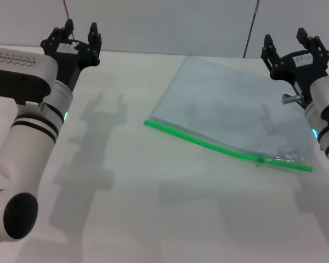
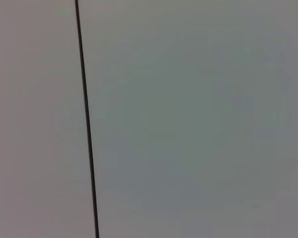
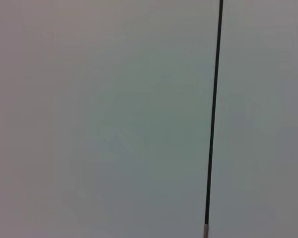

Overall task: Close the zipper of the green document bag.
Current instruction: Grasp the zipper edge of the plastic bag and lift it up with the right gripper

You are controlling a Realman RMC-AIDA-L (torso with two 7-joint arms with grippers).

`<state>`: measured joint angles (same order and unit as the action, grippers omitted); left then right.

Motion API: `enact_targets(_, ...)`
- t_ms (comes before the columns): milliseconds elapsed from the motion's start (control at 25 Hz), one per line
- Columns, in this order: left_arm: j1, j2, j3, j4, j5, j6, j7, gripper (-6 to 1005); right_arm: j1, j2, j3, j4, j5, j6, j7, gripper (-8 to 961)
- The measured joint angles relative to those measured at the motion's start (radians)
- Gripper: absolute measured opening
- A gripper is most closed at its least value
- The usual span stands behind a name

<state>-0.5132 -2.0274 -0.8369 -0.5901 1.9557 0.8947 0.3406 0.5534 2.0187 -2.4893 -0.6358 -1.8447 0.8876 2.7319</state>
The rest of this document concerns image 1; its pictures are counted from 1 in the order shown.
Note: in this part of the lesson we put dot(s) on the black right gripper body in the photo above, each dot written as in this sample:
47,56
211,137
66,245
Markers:
301,71

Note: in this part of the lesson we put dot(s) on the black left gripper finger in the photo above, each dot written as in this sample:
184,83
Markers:
57,35
94,43

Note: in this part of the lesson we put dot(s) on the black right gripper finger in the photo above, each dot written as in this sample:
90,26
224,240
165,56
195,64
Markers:
318,49
272,60

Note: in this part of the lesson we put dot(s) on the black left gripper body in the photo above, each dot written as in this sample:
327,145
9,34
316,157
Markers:
71,60

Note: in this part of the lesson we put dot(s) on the clear green-zip document bag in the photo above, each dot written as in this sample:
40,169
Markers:
222,104

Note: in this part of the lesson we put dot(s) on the green zipper slider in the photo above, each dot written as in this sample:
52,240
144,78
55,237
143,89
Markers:
260,160

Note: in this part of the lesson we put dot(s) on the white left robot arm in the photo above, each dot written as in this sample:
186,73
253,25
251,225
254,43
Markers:
24,142

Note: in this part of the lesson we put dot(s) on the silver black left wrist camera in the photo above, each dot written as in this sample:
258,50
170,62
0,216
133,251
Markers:
16,63

